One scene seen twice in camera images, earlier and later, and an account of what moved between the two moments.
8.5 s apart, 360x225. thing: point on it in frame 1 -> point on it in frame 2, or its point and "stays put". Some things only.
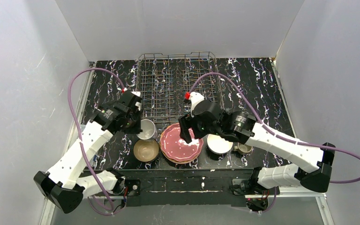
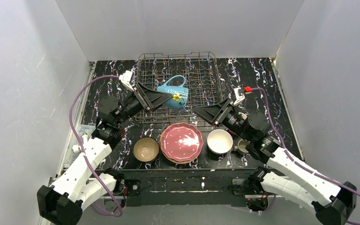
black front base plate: [179, 187] stays put
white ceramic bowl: [218, 145] stays put
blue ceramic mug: [149, 131] -> [179, 93]
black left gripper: [130, 113] -> [143, 98]
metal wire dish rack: [164, 80] stays put
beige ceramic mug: [243, 149] stays put
